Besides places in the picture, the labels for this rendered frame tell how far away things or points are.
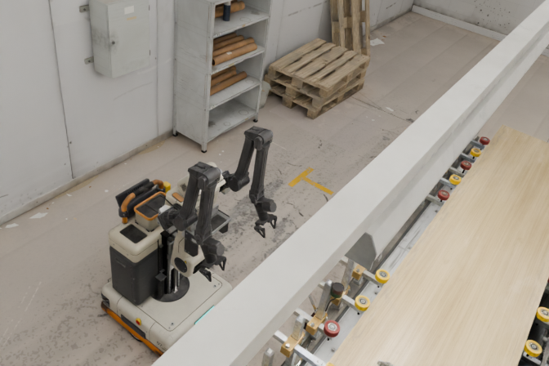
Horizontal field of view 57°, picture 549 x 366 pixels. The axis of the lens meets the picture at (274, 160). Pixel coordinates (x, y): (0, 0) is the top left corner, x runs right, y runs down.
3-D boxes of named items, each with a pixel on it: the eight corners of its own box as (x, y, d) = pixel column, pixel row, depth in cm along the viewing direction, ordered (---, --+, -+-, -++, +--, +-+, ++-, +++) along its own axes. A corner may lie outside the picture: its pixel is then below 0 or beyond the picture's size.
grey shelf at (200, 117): (172, 135, 531) (174, -12, 441) (227, 106, 594) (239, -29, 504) (203, 153, 513) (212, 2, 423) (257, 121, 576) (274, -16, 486)
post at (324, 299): (308, 340, 274) (324, 282, 246) (312, 336, 277) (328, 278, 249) (314, 344, 273) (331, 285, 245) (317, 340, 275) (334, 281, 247)
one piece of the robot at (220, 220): (177, 248, 286) (178, 220, 273) (210, 223, 305) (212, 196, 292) (198, 262, 279) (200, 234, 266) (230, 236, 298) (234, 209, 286)
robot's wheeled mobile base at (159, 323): (99, 310, 345) (95, 286, 331) (167, 258, 390) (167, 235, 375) (169, 368, 317) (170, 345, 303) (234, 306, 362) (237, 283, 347)
